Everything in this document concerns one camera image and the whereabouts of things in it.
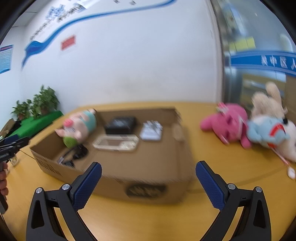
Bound green chair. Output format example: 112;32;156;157
9;111;64;139

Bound small potted plant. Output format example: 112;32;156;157
11;100;33;121

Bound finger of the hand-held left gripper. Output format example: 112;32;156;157
0;136;30;149
0;148;21;163

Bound clear plastic case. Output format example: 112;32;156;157
92;134;139;152

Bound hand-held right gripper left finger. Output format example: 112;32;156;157
26;161;102;241

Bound blue wave wall decal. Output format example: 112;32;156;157
21;0;176;70

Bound blue door banner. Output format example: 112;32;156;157
231;52;296;77

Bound small cardboard carton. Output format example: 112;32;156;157
0;118;15;138

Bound pink pig plush toy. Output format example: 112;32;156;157
55;108;97;149

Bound black product box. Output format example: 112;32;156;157
105;116;137;135

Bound tall potted plant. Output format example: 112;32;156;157
32;86;60;116

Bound blue wall poster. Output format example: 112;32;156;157
0;44;14;75

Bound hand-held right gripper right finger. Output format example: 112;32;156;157
195;160;271;241

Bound red wall sign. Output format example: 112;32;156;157
60;35;77;51

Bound light blue plush toy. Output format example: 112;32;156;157
246;116;292;149

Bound wooden desktop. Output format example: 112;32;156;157
0;102;296;241

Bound cardboard box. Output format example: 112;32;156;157
30;107;193;205

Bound person's left hand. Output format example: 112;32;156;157
0;170;9;202

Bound black glasses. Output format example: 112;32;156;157
57;145;89;168

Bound beige plush toy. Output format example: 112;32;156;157
251;82;296;163

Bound small white grey packet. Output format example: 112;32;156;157
140;120;162;141

